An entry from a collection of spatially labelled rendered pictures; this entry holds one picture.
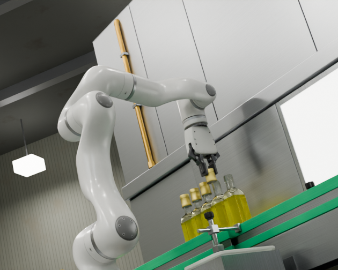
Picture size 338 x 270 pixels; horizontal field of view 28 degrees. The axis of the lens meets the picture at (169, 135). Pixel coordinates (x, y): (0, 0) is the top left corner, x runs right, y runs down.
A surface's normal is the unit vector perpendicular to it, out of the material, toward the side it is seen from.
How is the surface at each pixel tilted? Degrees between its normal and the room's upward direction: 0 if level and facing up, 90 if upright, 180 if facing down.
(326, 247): 90
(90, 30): 180
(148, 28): 90
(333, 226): 90
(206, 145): 95
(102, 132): 127
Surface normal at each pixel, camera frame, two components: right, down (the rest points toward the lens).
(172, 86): -0.18, -0.43
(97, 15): 0.24, 0.91
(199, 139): 0.51, -0.39
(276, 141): -0.78, -0.04
